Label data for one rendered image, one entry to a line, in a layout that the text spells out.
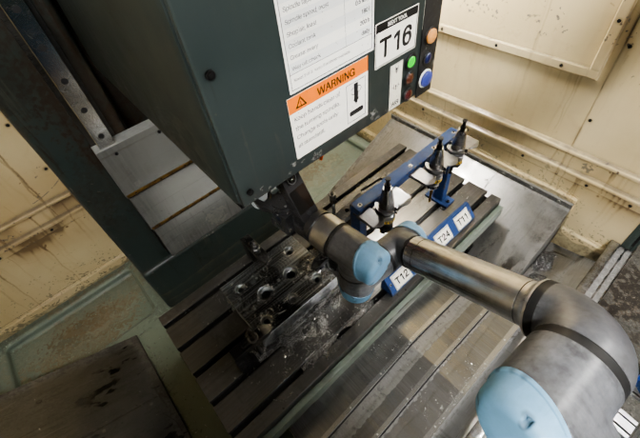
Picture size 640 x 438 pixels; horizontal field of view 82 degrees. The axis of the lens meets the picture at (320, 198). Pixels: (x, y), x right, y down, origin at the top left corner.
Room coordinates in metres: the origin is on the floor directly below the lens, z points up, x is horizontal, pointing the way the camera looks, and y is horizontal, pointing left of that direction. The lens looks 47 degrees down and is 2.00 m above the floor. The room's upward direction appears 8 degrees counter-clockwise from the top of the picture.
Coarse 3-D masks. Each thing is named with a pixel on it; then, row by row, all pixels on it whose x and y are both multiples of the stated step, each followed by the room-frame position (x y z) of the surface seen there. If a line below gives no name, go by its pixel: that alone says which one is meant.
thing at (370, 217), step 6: (366, 210) 0.65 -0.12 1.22; (372, 210) 0.65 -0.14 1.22; (360, 216) 0.64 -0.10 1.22; (366, 216) 0.63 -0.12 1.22; (372, 216) 0.63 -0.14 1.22; (378, 216) 0.63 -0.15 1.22; (366, 222) 0.61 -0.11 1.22; (372, 222) 0.61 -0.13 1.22; (378, 222) 0.61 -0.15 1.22; (384, 222) 0.61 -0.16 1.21; (372, 228) 0.59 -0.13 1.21; (378, 228) 0.59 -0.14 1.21
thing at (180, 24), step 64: (64, 0) 0.80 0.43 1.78; (128, 0) 0.45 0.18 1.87; (192, 0) 0.38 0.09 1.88; (256, 0) 0.42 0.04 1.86; (384, 0) 0.54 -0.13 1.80; (128, 64) 0.58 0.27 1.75; (192, 64) 0.37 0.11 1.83; (256, 64) 0.41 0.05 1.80; (192, 128) 0.42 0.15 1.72; (256, 128) 0.40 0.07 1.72; (256, 192) 0.38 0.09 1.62
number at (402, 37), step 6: (414, 18) 0.58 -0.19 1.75; (402, 24) 0.56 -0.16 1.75; (408, 24) 0.57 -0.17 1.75; (396, 30) 0.56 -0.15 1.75; (402, 30) 0.57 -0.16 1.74; (408, 30) 0.57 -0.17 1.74; (396, 36) 0.56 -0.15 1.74; (402, 36) 0.57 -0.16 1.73; (408, 36) 0.57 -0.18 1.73; (396, 42) 0.56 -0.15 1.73; (402, 42) 0.57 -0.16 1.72; (408, 42) 0.57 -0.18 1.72; (396, 48) 0.56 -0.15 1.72; (402, 48) 0.57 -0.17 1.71
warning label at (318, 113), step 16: (352, 64) 0.50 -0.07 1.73; (336, 80) 0.48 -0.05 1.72; (352, 80) 0.50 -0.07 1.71; (304, 96) 0.45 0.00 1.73; (320, 96) 0.46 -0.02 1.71; (336, 96) 0.48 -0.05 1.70; (352, 96) 0.50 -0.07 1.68; (304, 112) 0.45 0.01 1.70; (320, 112) 0.46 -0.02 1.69; (336, 112) 0.48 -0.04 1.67; (352, 112) 0.50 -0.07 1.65; (304, 128) 0.44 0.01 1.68; (320, 128) 0.46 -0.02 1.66; (336, 128) 0.48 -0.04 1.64; (304, 144) 0.44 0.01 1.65; (320, 144) 0.46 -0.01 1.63
